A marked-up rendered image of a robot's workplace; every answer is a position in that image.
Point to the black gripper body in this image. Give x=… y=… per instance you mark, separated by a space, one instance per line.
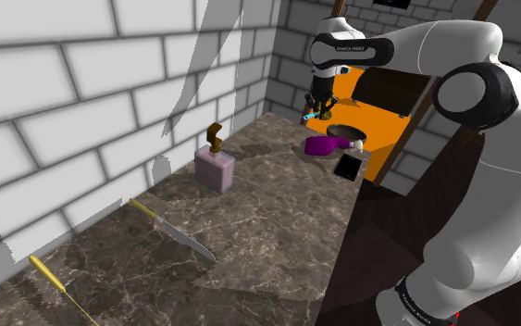
x=323 y=88

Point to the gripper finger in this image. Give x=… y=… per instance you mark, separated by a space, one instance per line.
x=331 y=104
x=310 y=103

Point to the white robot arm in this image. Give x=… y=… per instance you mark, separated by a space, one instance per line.
x=490 y=189

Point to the olive small round object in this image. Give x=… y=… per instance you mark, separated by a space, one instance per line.
x=326 y=115

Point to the light blue small stick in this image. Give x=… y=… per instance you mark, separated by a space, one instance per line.
x=309 y=117

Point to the dark round bowl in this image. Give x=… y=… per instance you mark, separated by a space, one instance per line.
x=346 y=132

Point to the purple bottle white cap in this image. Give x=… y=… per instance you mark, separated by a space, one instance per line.
x=323 y=146

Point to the black flat phone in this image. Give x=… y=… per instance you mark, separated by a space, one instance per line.
x=348 y=167

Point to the pink soap dispenser brown pump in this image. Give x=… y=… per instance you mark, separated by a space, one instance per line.
x=215 y=169

